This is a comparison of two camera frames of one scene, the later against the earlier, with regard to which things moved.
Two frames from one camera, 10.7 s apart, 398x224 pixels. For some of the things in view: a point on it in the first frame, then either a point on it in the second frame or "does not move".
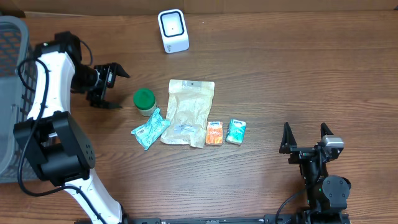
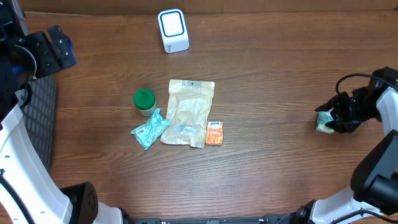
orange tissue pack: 214,133 does not move
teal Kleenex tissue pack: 236,132 -> 323,117
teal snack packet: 147,134 does not move
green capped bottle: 144,100 does not move
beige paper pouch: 189,108 does not move
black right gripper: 300,154 -> 346,125
